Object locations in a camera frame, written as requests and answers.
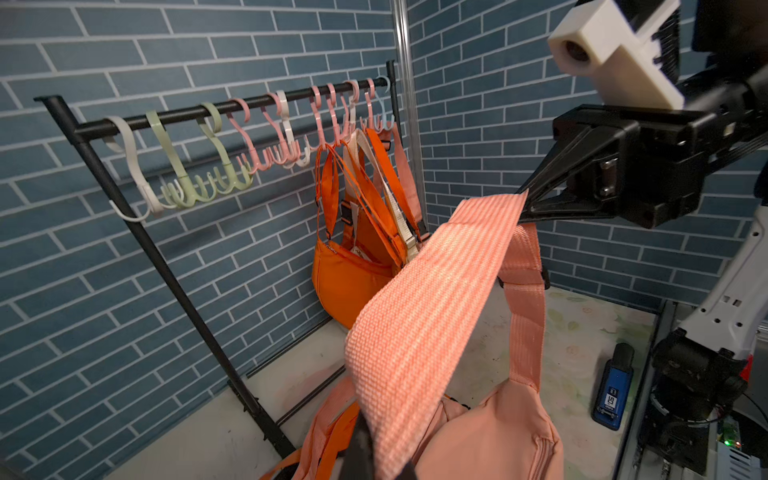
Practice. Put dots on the beige sling bag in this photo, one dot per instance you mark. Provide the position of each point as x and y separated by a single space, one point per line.
381 194

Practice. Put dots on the blue black stapler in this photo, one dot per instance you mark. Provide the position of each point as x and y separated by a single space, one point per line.
613 391

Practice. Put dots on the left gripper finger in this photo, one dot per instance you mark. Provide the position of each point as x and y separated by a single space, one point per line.
358 461

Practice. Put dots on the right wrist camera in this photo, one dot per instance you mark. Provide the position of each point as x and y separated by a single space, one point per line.
595 40

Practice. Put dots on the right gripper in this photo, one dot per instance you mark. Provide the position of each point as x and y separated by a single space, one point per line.
642 165

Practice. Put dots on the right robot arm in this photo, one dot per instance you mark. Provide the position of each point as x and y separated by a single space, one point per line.
698 368

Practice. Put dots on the white plastic hook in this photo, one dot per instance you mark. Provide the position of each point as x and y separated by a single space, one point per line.
129 148

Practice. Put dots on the black clothes rack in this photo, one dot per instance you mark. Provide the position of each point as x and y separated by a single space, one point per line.
80 135

